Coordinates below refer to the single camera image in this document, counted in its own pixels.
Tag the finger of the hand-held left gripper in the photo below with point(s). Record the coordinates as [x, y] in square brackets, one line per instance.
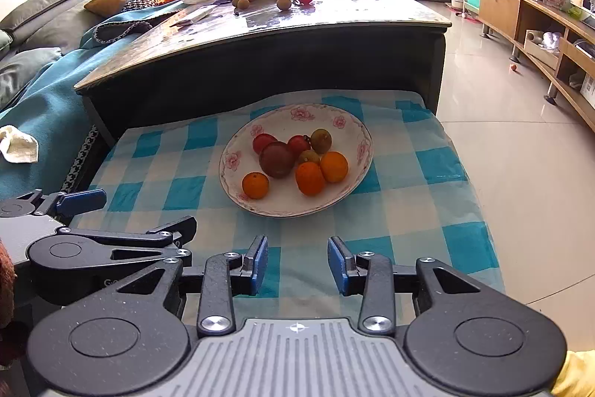
[176, 232]
[83, 199]

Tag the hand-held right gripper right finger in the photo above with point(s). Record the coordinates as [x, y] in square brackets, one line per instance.
[337, 266]

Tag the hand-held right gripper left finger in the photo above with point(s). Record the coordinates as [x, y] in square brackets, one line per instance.
[260, 266]

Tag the white floral plate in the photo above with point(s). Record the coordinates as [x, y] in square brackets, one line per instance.
[288, 206]

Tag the orange mandarin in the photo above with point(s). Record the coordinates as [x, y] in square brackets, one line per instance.
[310, 179]
[255, 185]
[334, 167]

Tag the dark brown-red tomato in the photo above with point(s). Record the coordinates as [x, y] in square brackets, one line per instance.
[277, 160]

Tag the person's left forearm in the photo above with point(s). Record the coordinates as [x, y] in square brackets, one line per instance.
[7, 285]

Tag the houndstooth patterned cloth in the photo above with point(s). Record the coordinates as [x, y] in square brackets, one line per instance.
[86, 155]

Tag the white crumpled cloth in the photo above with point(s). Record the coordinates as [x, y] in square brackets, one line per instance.
[18, 144]

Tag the blue white checkered cloth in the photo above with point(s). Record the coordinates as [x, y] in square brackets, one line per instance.
[409, 201]

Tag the teal blanket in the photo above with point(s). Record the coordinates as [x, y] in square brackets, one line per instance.
[42, 108]

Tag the green-brown round fruit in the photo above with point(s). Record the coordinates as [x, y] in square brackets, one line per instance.
[321, 140]

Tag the grey knitted cloth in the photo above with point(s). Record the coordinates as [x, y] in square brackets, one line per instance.
[118, 30]

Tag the grey leather sofa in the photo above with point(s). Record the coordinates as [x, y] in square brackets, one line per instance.
[46, 20]

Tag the dark coffee table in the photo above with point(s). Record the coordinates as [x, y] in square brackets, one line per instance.
[260, 67]

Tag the yellow pillow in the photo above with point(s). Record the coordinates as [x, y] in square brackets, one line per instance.
[109, 1]

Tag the black white patterned pillow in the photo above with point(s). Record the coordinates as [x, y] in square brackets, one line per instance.
[139, 0]

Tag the white flat packet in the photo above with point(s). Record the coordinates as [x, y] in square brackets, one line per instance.
[195, 14]

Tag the yellow cloth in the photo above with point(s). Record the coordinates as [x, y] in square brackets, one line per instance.
[578, 376]

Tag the wooden tv cabinet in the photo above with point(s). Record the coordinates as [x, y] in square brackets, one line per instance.
[534, 29]

